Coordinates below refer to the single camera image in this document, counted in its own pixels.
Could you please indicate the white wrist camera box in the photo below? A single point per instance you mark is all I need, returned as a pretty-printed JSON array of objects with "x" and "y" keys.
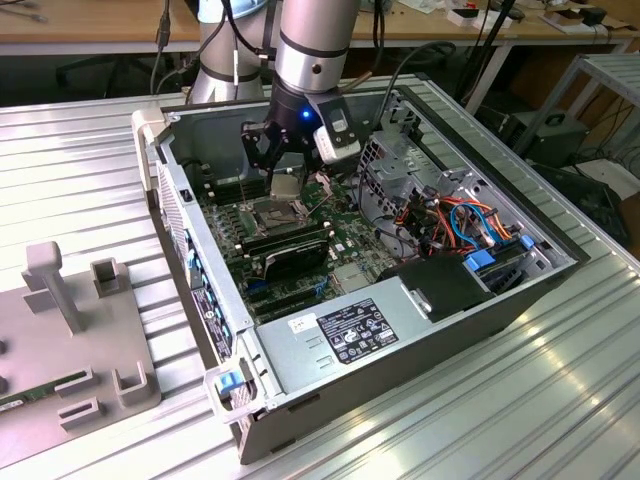
[{"x": 337, "y": 147}]

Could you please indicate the small blue plastic clip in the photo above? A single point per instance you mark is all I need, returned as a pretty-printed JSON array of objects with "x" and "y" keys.
[{"x": 525, "y": 241}]

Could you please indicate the black empty RAM slot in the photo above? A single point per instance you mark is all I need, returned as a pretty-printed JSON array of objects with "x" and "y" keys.
[
  {"x": 225, "y": 182},
  {"x": 225, "y": 191}
]

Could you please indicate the black office chair base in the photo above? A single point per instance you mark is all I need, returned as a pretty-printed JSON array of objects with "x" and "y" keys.
[{"x": 100, "y": 70}]

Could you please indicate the blue expansion slot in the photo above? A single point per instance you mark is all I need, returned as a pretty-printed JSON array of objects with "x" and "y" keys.
[{"x": 256, "y": 289}]

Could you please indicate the silver chipset heatsink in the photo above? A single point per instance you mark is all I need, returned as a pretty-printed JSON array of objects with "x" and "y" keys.
[{"x": 350, "y": 277}]

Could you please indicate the blue disk carrier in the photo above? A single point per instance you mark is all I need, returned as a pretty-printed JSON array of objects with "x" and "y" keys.
[{"x": 477, "y": 262}]

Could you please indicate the grey parts rack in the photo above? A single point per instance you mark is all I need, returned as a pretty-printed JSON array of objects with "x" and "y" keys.
[{"x": 50, "y": 350}]

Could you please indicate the black plastic drive cover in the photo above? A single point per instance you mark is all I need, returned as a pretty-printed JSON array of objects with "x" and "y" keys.
[{"x": 440, "y": 285}]

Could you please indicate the black bag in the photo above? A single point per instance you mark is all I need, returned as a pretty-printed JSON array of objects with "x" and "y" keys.
[{"x": 590, "y": 200}]

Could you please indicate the blue card retainer clip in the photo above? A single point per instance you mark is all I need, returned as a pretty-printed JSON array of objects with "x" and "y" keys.
[{"x": 190, "y": 260}]

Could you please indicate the silver-topped CPU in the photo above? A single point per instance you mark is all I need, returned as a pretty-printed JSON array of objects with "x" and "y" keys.
[{"x": 286, "y": 187}]

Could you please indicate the silver power supply unit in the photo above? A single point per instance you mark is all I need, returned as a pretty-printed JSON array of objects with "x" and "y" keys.
[{"x": 300, "y": 360}]

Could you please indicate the black power adapter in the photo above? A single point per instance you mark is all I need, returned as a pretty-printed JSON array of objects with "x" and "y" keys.
[{"x": 595, "y": 16}]

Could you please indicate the black expansion slot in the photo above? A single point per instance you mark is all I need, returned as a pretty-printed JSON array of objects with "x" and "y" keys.
[
  {"x": 285, "y": 296},
  {"x": 290, "y": 308}
]

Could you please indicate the brown cardboard piece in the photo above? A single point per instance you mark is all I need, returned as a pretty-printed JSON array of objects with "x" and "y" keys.
[{"x": 562, "y": 20}]

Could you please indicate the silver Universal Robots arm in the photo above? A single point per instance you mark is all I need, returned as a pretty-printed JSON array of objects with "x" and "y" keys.
[{"x": 315, "y": 40}]

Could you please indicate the black installed RAM stick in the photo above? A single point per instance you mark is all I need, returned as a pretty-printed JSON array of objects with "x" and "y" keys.
[
  {"x": 280, "y": 233},
  {"x": 290, "y": 241}
]

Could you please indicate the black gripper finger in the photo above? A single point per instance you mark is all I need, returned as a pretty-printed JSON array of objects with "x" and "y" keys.
[
  {"x": 307, "y": 160},
  {"x": 255, "y": 145}
]

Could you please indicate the green motherboard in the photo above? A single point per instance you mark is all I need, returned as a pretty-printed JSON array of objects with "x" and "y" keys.
[{"x": 360, "y": 240}]

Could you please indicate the silver metal drive cage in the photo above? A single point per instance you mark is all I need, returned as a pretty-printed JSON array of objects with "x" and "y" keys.
[{"x": 395, "y": 165}]

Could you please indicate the open grey PC case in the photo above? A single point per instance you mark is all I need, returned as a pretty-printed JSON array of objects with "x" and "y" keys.
[{"x": 400, "y": 380}]

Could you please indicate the white cardboard box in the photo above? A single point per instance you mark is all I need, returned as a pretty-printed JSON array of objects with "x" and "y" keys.
[{"x": 457, "y": 17}]

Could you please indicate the CPU socket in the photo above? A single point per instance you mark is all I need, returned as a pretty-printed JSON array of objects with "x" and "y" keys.
[{"x": 272, "y": 217}]

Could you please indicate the black graphics card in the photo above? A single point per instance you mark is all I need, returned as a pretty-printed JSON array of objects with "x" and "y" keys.
[{"x": 300, "y": 260}]

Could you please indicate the green RAM stick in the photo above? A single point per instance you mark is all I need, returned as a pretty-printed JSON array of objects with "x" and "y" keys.
[{"x": 30, "y": 395}]

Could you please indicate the light wooden desk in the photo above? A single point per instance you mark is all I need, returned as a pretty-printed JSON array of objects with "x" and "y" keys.
[
  {"x": 425, "y": 27},
  {"x": 75, "y": 25}
]

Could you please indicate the grey metal frame shelf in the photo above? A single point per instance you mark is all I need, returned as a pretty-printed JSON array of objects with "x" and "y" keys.
[{"x": 620, "y": 70}]

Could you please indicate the blue case latch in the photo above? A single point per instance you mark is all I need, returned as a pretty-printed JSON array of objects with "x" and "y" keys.
[{"x": 227, "y": 384}]

